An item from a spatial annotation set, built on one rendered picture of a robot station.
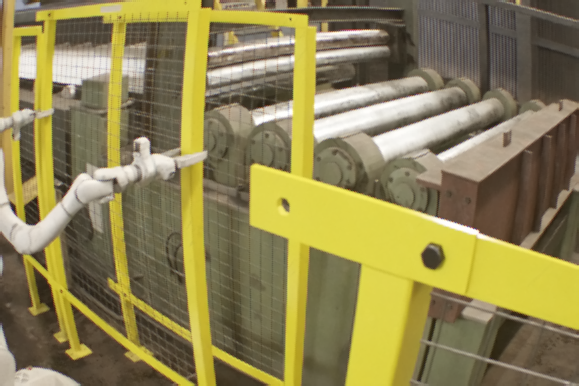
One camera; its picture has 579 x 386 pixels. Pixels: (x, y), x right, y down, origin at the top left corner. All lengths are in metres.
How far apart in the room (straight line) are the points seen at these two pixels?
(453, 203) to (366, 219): 1.84
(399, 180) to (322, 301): 0.67
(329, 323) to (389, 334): 2.45
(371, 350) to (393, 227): 0.12
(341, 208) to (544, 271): 0.19
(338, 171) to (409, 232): 2.25
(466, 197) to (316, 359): 1.22
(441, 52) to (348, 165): 9.84
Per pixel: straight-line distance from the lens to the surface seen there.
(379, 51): 4.75
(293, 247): 2.34
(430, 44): 12.56
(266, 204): 0.58
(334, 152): 2.75
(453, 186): 2.34
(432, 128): 3.40
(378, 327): 0.56
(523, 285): 0.48
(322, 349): 3.10
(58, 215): 1.82
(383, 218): 0.51
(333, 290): 2.92
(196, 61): 1.95
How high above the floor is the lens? 2.04
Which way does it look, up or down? 21 degrees down
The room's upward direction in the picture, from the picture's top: 2 degrees clockwise
